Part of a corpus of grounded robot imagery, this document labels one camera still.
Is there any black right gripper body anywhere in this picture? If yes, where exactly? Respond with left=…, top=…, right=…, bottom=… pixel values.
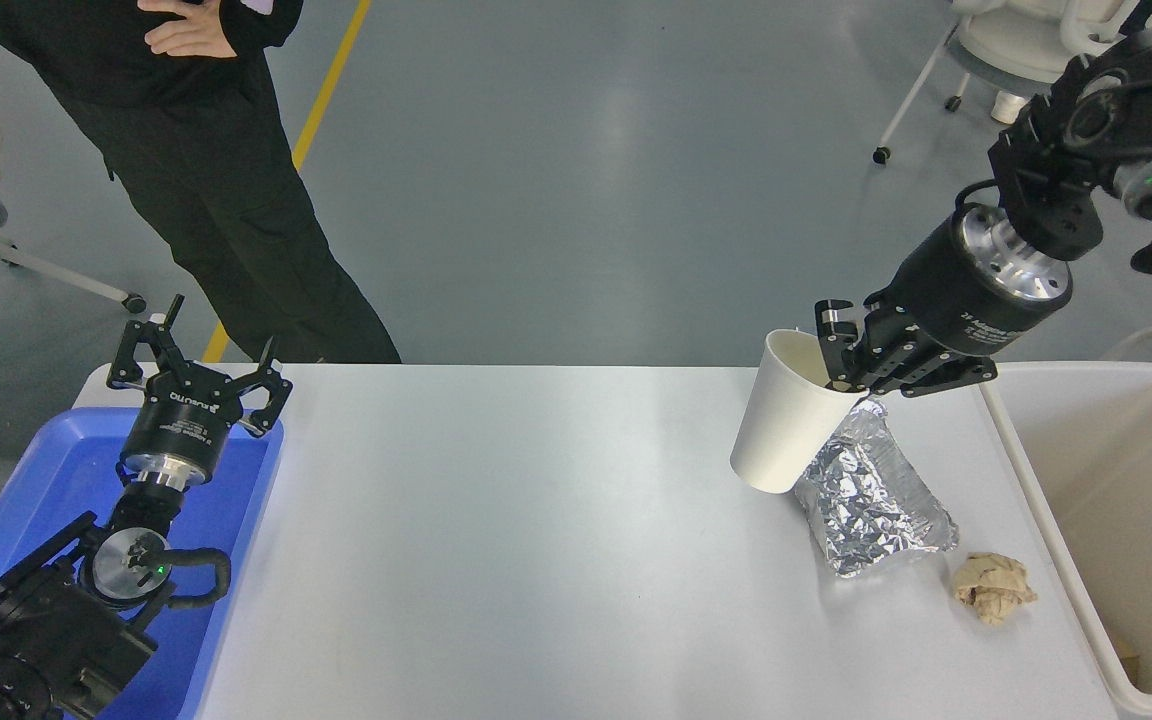
left=866, top=222, right=1074, bottom=355

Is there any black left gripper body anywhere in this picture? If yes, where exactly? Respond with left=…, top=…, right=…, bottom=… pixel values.
left=123, top=385, right=240, bottom=474

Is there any white paper cup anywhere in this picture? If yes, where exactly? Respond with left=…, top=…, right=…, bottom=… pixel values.
left=730, top=329, right=872, bottom=495

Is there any person's hand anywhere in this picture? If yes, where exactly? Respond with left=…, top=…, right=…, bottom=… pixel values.
left=141, top=0, right=240, bottom=59

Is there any blue plastic tray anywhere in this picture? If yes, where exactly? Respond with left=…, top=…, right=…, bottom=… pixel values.
left=0, top=405, right=285, bottom=720

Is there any crumpled silver foil tray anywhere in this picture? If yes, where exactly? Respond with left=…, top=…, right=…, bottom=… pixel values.
left=794, top=398, right=960, bottom=578

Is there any person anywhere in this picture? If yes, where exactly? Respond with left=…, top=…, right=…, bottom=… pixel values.
left=0, top=0, right=403, bottom=364

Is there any large pale bin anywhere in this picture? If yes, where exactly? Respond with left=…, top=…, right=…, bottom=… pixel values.
left=976, top=362, right=1152, bottom=719

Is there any crumpled tan paper ball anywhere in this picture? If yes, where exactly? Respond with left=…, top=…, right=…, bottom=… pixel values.
left=953, top=551, right=1039, bottom=627

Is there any white wheeled office chair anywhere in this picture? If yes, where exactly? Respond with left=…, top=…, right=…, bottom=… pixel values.
left=873, top=0, right=1152, bottom=166

